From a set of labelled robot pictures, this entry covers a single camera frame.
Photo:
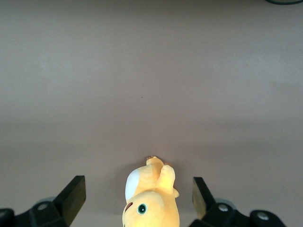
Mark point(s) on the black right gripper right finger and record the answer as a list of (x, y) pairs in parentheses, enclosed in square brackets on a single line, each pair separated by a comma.
[(217, 215)]

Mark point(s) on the yellow plush dinosaur toy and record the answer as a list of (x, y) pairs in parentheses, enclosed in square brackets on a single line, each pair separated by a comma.
[(154, 212)]

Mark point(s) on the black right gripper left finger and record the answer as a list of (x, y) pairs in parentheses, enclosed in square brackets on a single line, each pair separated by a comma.
[(54, 212)]

